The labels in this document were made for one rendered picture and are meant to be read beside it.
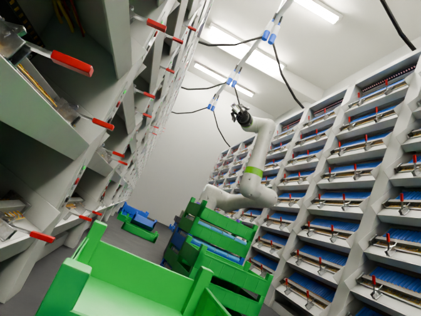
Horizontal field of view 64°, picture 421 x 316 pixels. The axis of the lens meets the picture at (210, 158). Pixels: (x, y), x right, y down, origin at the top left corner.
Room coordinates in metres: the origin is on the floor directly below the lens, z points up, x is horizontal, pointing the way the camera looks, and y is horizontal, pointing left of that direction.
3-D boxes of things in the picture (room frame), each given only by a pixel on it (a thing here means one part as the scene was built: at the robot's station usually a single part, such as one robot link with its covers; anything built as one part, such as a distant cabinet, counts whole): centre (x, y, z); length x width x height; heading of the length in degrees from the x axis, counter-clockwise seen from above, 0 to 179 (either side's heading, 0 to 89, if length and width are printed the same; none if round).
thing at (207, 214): (1.64, -0.17, 0.36); 0.30 x 0.20 x 0.08; 107
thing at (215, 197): (2.41, -0.12, 0.48); 0.16 x 0.13 x 0.19; 117
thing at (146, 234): (2.93, 0.28, 0.04); 0.30 x 0.20 x 0.08; 98
